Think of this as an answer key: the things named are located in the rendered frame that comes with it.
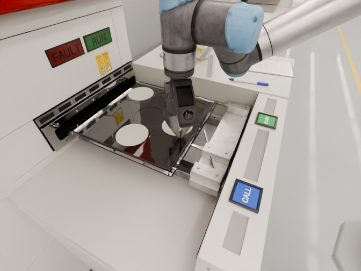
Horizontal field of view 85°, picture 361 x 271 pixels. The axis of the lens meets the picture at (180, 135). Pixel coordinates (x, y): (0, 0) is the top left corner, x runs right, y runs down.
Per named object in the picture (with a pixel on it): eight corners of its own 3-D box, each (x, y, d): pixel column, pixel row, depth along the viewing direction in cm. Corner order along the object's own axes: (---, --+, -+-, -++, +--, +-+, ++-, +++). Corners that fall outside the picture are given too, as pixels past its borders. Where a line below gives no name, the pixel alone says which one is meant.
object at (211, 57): (196, 75, 75) (199, 38, 66) (200, 71, 78) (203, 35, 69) (211, 78, 73) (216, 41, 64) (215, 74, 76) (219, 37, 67)
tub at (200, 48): (188, 58, 87) (189, 42, 82) (201, 54, 90) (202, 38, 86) (200, 64, 83) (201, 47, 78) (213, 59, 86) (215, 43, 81)
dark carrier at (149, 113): (73, 132, 62) (73, 130, 62) (137, 84, 85) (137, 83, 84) (169, 170, 51) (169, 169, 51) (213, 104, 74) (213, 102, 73)
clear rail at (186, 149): (167, 177, 50) (166, 173, 49) (214, 102, 75) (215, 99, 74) (172, 178, 50) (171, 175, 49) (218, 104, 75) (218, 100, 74)
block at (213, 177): (189, 177, 51) (190, 170, 49) (195, 168, 54) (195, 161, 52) (219, 189, 49) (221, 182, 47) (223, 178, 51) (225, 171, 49)
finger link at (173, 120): (178, 127, 63) (177, 102, 56) (180, 139, 58) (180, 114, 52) (168, 127, 62) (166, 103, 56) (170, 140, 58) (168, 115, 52)
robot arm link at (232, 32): (265, 31, 40) (214, 24, 44) (267, -9, 30) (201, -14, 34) (251, 69, 41) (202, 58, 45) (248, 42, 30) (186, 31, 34)
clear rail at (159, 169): (67, 135, 62) (66, 132, 61) (71, 132, 63) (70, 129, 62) (172, 178, 50) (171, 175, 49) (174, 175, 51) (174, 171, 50)
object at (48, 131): (53, 150, 63) (38, 128, 56) (134, 87, 92) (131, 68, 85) (57, 152, 62) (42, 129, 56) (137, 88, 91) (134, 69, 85)
